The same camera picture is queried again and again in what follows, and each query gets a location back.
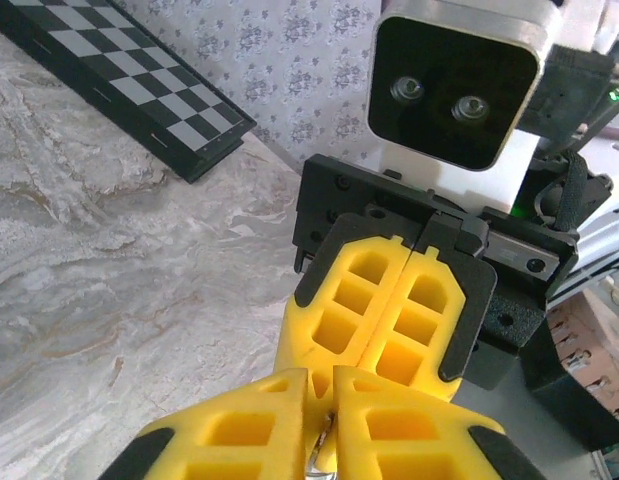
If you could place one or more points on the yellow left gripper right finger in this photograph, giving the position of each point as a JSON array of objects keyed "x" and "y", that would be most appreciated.
[{"x": 419, "y": 440}]

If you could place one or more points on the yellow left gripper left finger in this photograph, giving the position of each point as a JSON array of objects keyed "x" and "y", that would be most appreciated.
[{"x": 224, "y": 435}]

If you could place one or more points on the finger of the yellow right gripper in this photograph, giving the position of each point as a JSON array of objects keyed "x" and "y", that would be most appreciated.
[
  {"x": 309, "y": 280},
  {"x": 464, "y": 295}
]

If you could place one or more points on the silver metal key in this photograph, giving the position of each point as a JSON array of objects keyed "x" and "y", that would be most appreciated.
[{"x": 323, "y": 442}]

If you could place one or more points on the black and grey chessboard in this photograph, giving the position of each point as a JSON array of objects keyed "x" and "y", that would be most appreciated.
[{"x": 114, "y": 65}]

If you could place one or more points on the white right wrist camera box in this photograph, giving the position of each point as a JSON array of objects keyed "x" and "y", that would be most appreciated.
[{"x": 449, "y": 90}]

